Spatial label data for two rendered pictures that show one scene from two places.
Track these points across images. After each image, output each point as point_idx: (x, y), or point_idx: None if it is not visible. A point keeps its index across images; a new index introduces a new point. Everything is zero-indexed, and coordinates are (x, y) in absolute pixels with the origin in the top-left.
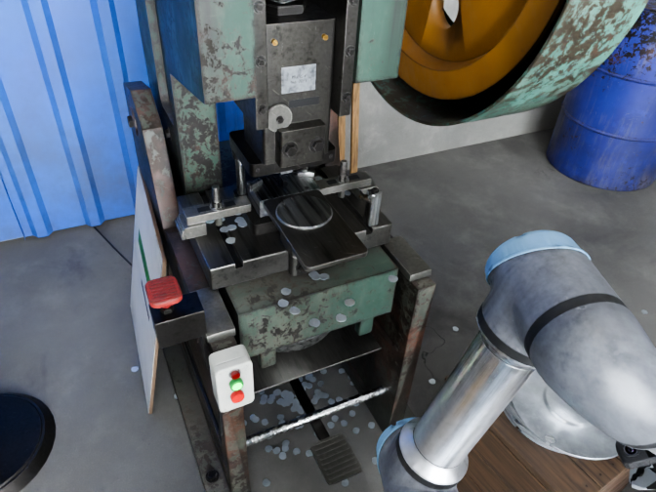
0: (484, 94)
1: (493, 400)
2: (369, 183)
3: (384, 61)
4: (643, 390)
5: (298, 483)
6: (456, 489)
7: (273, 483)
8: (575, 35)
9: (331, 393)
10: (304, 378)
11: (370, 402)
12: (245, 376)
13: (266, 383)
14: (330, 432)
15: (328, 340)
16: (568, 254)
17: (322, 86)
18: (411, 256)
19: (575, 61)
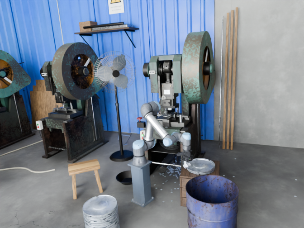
0: None
1: (147, 122)
2: (187, 116)
3: (178, 90)
4: (142, 109)
5: (158, 178)
6: (147, 143)
7: (154, 176)
8: (187, 84)
9: (180, 172)
10: (178, 168)
11: None
12: (144, 134)
13: (158, 151)
14: (172, 176)
15: (175, 150)
16: (152, 101)
17: (171, 93)
18: (184, 129)
19: (192, 88)
